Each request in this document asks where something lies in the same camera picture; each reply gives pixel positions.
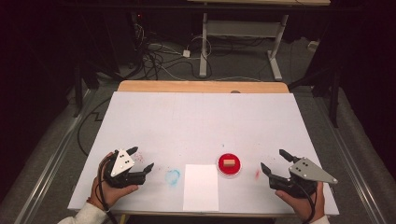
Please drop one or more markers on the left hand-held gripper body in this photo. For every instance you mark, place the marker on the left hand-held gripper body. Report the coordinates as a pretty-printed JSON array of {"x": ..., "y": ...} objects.
[{"x": 122, "y": 163}]

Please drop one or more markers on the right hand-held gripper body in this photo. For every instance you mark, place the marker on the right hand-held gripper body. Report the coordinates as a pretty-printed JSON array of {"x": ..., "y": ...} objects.
[{"x": 306, "y": 172}]

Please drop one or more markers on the small wooden stamp block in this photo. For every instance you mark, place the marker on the small wooden stamp block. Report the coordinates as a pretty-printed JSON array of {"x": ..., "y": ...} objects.
[{"x": 229, "y": 162}]

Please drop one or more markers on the round red ink pad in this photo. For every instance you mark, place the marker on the round red ink pad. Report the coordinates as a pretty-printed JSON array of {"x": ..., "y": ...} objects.
[{"x": 221, "y": 168}]

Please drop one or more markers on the person's left hand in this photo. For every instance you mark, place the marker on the person's left hand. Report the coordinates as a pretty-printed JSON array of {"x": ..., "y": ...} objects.
[{"x": 109, "y": 191}]

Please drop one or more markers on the person's right hand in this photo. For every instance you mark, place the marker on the person's right hand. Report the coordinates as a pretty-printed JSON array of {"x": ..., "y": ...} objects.
[{"x": 300, "y": 205}]

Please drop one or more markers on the white paper sheet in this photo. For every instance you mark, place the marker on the white paper sheet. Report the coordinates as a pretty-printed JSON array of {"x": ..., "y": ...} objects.
[{"x": 201, "y": 189}]

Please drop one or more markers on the white table board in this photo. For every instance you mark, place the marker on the white table board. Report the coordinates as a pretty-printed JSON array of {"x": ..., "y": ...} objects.
[{"x": 193, "y": 124}]

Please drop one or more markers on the black metal stand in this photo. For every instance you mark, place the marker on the black metal stand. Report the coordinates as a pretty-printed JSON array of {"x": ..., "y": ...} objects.
[
  {"x": 334, "y": 96},
  {"x": 77, "y": 90}
]

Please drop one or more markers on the wooden table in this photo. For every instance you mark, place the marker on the wooden table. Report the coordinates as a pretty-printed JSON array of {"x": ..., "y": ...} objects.
[{"x": 186, "y": 86}]

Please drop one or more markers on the white power adapter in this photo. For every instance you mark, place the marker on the white power adapter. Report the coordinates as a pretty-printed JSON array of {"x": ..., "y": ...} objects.
[{"x": 186, "y": 53}]

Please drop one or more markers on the white power strip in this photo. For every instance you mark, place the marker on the white power strip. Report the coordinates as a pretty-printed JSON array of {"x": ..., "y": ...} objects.
[{"x": 313, "y": 45}]

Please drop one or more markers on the metal floor rail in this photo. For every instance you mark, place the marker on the metal floor rail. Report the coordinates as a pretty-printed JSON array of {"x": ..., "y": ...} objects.
[
  {"x": 351, "y": 161},
  {"x": 53, "y": 158}
]

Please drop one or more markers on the white metal desk frame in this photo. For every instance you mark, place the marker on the white metal desk frame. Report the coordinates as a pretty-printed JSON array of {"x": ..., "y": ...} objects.
[{"x": 243, "y": 28}]

